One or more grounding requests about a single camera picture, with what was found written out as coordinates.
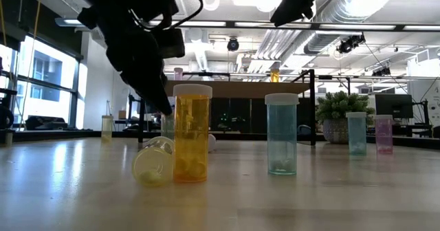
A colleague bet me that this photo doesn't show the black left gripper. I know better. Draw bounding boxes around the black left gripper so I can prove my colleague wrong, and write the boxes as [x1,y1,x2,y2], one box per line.
[77,7,173,117]

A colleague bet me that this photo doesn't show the teal pill bottle white cap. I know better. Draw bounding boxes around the teal pill bottle white cap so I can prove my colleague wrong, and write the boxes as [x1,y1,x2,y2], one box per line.
[345,111,368,157]
[264,93,300,176]

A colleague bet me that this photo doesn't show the overhead light bar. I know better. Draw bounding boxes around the overhead light bar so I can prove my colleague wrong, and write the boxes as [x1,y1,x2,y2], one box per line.
[54,16,440,32]

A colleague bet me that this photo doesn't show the black ceiling spotlight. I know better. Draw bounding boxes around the black ceiling spotlight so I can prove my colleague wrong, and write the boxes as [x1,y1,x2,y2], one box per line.
[335,34,366,55]
[371,65,392,77]

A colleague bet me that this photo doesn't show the black room divider panels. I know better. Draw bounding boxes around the black room divider panels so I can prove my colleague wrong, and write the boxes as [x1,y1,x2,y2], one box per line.
[209,98,312,135]

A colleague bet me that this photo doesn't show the dark sofa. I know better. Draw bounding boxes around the dark sofa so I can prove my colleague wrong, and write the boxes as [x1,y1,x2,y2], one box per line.
[25,115,69,131]

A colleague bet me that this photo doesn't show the green plant in patterned pot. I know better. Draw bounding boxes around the green plant in patterned pot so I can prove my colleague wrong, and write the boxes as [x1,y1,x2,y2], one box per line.
[315,90,376,145]

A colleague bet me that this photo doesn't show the black computer monitor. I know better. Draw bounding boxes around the black computer monitor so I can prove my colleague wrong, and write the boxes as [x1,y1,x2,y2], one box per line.
[374,93,415,120]

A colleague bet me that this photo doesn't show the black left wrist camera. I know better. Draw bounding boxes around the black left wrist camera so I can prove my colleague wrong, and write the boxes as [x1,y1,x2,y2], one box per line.
[151,27,186,59]

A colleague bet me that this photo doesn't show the silver ceiling duct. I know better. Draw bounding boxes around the silver ceiling duct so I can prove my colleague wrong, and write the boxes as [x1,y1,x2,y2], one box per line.
[303,0,406,56]

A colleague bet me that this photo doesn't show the black ceiling camera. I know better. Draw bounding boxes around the black ceiling camera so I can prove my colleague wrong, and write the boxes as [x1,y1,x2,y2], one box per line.
[226,37,241,52]

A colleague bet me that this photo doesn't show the black camera cable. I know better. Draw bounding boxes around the black camera cable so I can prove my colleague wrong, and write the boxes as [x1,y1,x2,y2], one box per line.
[137,0,204,31]

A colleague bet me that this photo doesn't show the wooden shelf black metal frame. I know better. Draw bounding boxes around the wooden shelf black metal frame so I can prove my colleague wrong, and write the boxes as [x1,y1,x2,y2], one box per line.
[138,68,318,146]

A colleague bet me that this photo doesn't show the yellow extension cable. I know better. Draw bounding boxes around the yellow extension cable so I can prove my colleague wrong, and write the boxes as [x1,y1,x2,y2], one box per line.
[16,0,44,131]
[0,0,8,50]

